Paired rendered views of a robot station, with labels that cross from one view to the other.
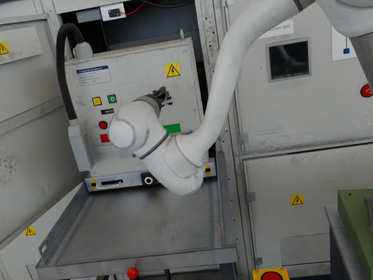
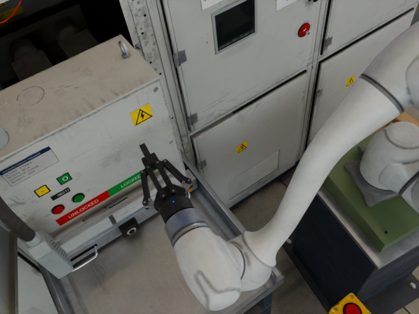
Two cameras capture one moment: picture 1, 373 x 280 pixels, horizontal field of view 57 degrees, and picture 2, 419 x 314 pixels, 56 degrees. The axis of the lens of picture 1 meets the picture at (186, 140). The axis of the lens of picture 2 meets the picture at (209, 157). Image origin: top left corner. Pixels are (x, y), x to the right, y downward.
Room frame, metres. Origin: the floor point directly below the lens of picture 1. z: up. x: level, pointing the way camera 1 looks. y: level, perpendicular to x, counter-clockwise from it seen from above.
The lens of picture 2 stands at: (0.57, 0.25, 2.03)
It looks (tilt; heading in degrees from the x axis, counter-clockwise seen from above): 54 degrees down; 327
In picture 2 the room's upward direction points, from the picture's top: 10 degrees counter-clockwise
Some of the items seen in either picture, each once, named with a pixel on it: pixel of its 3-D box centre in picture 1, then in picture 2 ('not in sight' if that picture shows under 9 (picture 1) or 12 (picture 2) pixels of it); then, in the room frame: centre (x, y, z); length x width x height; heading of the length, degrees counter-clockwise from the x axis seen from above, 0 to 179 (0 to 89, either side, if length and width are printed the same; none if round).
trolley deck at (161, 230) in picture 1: (151, 203); (144, 252); (1.17, 0.18, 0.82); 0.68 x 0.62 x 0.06; 173
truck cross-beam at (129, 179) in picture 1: (150, 174); (125, 219); (1.27, 0.17, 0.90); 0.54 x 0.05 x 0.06; 83
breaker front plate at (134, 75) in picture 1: (136, 118); (102, 182); (1.26, 0.17, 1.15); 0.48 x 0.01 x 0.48; 83
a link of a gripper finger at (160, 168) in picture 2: (159, 99); (166, 179); (1.07, 0.06, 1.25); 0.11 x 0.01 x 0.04; 165
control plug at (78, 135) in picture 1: (82, 146); (48, 252); (1.21, 0.39, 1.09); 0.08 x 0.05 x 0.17; 173
